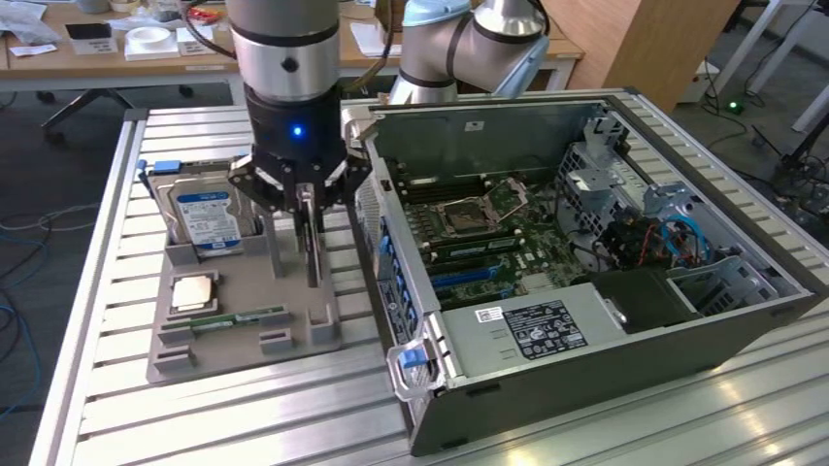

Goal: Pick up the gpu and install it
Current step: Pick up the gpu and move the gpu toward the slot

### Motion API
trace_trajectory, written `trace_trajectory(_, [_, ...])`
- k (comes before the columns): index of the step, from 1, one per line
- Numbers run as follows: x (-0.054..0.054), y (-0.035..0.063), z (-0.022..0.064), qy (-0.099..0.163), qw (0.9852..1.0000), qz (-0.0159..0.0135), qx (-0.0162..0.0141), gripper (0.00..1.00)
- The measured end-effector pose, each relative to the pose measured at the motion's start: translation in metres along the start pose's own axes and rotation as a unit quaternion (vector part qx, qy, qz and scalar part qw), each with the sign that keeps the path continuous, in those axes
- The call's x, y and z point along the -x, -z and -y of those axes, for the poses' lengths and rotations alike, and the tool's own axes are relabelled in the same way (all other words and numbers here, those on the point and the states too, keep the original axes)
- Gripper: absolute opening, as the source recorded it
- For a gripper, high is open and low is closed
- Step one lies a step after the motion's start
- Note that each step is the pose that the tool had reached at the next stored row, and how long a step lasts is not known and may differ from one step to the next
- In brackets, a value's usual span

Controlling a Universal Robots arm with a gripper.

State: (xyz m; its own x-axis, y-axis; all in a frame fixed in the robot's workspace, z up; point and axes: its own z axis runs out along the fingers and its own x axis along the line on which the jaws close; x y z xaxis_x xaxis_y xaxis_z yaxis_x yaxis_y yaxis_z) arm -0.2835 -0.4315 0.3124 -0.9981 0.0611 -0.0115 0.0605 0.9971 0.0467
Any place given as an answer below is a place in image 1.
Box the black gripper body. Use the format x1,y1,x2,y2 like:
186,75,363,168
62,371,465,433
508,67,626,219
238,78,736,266
242,90,348,189

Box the black graphics card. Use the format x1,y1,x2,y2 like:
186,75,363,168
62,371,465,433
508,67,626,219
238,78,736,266
291,183,327,288

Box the hard disk with blue caddy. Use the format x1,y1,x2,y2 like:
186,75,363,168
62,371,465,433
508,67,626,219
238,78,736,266
136,155,260,258

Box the CPU socket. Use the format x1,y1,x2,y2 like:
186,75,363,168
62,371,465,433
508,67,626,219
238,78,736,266
439,199,500,239

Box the grey plastic parts rack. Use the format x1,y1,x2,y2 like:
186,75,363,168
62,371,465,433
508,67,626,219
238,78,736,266
145,193,344,385

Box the stack of white papers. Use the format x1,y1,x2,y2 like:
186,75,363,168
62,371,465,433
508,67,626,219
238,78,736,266
348,19,407,59

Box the plain white box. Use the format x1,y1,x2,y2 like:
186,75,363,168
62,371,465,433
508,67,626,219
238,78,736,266
174,25,218,57

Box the metal socket cover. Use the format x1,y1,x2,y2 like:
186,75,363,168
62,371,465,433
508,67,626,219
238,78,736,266
483,177,527,220

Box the CPU chip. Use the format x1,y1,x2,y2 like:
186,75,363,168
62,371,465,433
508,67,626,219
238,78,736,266
168,277,216,312

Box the blue expansion slot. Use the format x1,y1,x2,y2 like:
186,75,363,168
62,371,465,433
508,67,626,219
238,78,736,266
429,264,505,288

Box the brown cardboard box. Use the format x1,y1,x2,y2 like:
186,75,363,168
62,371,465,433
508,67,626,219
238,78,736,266
373,0,407,33

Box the green RAM stick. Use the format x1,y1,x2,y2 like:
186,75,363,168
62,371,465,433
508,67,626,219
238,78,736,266
158,305,287,332

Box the white tape roll on box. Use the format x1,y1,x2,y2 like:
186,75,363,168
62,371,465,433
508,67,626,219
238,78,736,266
122,26,182,62

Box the black office chair base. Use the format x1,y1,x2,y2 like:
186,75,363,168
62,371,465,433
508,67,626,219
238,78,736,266
34,84,196,145

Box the wooden desk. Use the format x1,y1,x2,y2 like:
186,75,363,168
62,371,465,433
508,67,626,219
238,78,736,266
0,0,584,93

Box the green motherboard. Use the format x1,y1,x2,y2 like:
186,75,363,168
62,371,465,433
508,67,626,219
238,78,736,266
387,164,596,312

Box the white box with black top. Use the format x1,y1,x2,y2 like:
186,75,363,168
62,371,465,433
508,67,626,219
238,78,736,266
64,22,118,55

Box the silver metal drive cage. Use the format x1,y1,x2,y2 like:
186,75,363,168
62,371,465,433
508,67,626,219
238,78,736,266
555,114,655,244

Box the grey power supply unit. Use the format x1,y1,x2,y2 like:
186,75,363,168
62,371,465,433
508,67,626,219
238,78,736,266
429,283,630,380

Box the clear plastic bags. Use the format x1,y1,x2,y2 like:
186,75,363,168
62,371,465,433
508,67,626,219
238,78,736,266
0,0,64,43

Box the open grey PC case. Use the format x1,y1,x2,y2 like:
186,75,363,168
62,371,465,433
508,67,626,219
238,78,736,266
340,94,818,457

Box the wooden cabinet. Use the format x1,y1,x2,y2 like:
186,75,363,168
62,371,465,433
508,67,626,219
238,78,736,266
548,0,743,113

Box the white device by cabinet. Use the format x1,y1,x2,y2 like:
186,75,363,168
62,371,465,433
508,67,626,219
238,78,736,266
688,60,720,106

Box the silver disk bay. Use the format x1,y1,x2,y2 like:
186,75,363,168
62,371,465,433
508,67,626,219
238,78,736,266
666,254,782,316

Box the black stand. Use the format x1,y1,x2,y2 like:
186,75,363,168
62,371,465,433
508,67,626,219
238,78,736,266
772,111,829,195

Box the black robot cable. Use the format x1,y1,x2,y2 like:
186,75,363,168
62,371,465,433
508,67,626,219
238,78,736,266
182,2,241,62

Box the white floor cable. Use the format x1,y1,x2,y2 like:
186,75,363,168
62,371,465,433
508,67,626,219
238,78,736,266
0,203,105,232

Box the blue floor cable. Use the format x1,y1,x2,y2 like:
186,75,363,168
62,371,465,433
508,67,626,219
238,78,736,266
0,232,50,414

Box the red wire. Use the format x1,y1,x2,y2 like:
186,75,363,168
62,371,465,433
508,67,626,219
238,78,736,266
644,221,670,264

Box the blue wire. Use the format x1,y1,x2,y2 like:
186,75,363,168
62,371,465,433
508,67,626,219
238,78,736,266
659,213,714,266

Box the white table frame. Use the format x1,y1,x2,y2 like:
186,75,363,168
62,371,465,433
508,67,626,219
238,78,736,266
711,0,829,132

